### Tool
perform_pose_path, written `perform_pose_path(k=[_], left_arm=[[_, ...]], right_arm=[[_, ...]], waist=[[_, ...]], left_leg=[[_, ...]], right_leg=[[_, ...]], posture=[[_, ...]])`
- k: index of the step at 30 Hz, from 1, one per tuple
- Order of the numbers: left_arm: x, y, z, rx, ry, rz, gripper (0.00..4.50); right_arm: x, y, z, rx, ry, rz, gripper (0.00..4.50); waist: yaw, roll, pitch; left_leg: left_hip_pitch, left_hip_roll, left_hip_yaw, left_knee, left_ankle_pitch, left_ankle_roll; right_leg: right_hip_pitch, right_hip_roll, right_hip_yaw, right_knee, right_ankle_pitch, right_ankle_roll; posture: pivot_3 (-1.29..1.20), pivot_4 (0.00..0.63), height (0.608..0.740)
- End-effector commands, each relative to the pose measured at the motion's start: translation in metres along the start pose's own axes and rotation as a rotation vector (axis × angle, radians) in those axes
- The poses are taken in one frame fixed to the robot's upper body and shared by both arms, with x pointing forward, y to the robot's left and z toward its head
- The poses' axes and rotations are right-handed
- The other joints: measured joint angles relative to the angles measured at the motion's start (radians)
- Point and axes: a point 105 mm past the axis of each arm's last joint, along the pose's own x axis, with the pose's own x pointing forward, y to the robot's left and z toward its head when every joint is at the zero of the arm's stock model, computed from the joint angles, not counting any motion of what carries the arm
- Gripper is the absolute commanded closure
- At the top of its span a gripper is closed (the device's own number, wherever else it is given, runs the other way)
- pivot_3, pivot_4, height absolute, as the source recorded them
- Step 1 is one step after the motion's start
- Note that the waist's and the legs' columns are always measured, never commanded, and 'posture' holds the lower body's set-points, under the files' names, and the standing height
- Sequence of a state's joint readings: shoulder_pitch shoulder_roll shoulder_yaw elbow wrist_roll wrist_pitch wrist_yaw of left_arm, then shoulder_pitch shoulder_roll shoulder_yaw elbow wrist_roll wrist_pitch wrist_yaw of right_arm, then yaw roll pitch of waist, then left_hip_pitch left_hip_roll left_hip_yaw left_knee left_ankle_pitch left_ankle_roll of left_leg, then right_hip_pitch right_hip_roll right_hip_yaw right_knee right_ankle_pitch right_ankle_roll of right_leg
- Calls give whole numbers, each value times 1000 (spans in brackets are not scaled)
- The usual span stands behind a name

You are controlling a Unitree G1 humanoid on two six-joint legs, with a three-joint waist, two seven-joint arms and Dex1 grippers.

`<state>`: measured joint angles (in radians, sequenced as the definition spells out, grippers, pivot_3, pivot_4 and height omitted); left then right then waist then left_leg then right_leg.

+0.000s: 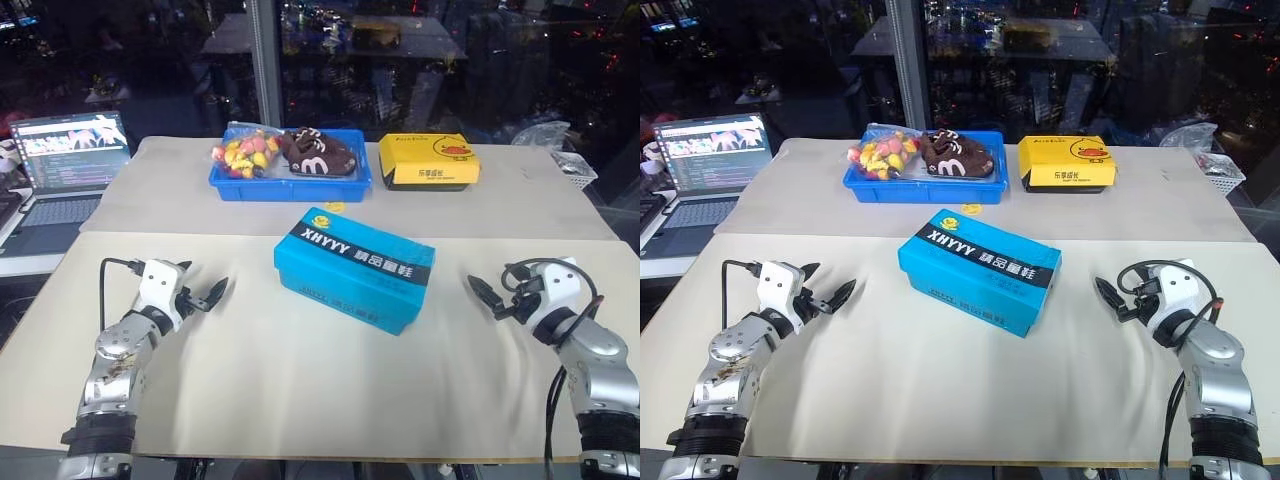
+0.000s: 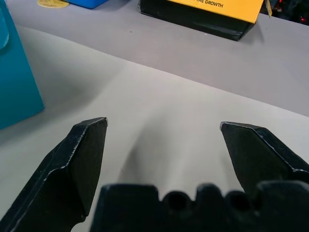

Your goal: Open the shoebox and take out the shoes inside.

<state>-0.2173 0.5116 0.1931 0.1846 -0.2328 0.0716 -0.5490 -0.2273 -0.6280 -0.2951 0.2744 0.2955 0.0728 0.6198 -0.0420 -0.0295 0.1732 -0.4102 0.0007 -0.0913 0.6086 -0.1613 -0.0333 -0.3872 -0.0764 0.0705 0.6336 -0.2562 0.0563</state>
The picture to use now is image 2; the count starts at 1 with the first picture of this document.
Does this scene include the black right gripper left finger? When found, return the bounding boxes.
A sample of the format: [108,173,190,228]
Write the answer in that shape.
[0,117,108,232]

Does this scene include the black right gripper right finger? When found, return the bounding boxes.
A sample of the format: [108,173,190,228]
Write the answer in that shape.
[220,121,309,195]

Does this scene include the teal box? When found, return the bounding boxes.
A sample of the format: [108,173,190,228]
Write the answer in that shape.
[0,0,45,131]

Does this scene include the black and yellow box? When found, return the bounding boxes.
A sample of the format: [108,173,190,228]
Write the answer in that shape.
[137,0,265,42]

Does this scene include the round yellow sticker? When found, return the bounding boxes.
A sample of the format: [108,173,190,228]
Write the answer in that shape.
[37,0,70,9]

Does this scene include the blue box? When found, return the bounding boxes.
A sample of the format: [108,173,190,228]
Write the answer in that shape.
[64,0,109,10]

